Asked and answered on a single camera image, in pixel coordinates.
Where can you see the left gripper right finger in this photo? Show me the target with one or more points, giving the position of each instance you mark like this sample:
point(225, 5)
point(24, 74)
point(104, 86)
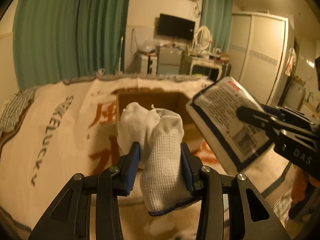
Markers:
point(228, 201)

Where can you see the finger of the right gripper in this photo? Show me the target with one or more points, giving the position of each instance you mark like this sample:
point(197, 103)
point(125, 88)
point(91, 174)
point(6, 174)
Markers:
point(260, 119)

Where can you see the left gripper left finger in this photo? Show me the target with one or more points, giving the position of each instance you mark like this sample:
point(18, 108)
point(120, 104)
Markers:
point(68, 215)

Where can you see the black-edged packaged cloth pack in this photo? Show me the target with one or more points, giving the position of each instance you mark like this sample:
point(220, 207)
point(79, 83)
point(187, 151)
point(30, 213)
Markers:
point(213, 110)

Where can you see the white knitted glove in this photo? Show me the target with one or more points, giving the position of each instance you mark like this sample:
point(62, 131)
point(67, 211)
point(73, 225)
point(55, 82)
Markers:
point(159, 133)

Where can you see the hanging pink cloth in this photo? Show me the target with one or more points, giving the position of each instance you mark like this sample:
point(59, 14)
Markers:
point(291, 62)

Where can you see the white sliding wardrobe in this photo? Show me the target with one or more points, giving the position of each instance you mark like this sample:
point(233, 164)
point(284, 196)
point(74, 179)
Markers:
point(258, 49)

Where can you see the white dressing table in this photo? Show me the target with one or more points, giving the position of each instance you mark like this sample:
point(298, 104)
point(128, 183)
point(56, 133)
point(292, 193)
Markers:
point(212, 68)

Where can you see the checkered bed sheet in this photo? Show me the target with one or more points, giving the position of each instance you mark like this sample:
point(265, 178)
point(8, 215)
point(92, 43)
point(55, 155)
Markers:
point(12, 108)

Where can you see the brown cardboard box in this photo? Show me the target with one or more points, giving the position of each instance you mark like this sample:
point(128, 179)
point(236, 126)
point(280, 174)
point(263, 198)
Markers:
point(174, 101)

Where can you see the white oval vanity mirror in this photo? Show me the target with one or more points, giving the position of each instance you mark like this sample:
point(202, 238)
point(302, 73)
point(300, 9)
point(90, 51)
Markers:
point(202, 39)

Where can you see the small green curtain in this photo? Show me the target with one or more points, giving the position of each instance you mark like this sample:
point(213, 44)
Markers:
point(216, 15)

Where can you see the small grey fridge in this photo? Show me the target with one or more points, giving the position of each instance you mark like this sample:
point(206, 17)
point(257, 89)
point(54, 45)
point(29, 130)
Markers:
point(169, 60)

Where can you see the white suitcase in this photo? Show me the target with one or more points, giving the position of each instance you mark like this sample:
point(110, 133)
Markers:
point(147, 64)

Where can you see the large green curtain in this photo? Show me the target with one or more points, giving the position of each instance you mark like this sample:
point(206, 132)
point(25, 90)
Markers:
point(55, 40)

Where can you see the black wall television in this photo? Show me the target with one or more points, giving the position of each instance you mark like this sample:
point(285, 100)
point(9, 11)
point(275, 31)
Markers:
point(175, 27)

